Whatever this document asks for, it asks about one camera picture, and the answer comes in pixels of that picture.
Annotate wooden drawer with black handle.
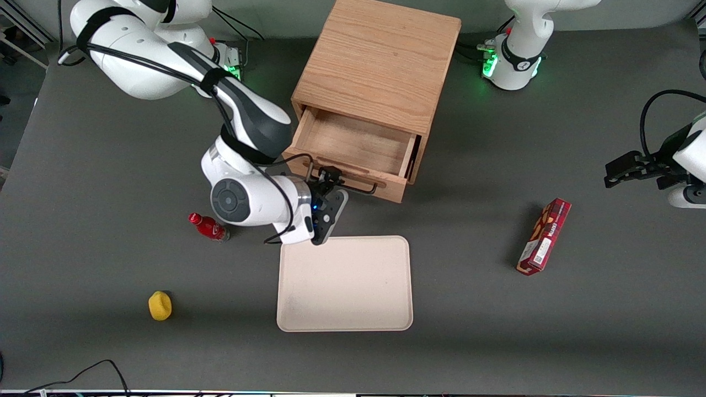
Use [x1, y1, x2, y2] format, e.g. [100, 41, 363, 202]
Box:
[284, 106, 423, 204]

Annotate aluminium frame profile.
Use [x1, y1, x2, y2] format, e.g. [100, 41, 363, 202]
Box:
[0, 0, 54, 70]

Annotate black cables at base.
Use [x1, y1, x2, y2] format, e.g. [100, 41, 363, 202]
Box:
[212, 7, 266, 71]
[457, 17, 516, 62]

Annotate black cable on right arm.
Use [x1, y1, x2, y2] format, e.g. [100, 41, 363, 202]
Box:
[57, 43, 316, 245]

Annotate black cables at left base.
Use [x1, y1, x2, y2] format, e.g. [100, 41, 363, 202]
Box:
[457, 17, 516, 62]

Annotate red cookie box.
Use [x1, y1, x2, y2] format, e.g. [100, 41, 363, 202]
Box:
[516, 198, 572, 276]

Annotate beige rectangular tray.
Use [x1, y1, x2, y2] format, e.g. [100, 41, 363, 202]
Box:
[276, 235, 414, 332]

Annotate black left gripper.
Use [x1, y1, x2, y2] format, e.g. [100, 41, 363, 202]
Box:
[603, 124, 693, 191]

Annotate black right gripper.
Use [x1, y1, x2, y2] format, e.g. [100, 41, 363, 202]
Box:
[308, 166, 350, 246]

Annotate black cables at right base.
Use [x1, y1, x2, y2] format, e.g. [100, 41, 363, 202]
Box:
[212, 7, 266, 71]

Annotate yellow lemon toy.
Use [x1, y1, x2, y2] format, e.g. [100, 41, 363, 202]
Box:
[148, 291, 172, 321]

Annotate red plastic bottle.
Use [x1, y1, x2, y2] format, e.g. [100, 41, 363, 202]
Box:
[189, 213, 231, 242]

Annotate black cable at table edge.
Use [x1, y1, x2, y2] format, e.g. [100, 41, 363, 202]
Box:
[22, 359, 131, 397]

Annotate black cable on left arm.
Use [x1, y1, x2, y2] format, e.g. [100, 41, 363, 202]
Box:
[639, 89, 706, 159]

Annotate wooden drawer cabinet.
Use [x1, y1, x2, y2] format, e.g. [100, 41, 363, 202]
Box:
[291, 0, 462, 185]

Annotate black metal drawer handle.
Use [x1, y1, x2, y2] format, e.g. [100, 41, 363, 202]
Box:
[302, 159, 379, 196]

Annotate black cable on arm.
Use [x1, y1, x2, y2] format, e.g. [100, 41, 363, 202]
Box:
[57, 43, 316, 245]
[639, 89, 706, 159]

